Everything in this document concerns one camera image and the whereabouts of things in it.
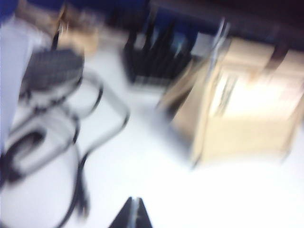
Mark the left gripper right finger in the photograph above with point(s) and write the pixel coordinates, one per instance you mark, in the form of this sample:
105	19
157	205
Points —
142	216

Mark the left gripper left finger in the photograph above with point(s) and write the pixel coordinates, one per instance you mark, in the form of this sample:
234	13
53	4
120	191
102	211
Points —
127	216

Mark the beige fabric desk calendar stand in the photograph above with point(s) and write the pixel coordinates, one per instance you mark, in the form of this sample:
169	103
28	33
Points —
237	140

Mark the black keyboard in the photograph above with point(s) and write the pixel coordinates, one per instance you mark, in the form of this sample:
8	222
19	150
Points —
154	61

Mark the beige fabric pouch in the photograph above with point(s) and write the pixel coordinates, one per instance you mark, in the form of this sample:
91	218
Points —
80	35

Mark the large black monitor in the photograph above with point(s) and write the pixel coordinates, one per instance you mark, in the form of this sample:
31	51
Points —
237	14

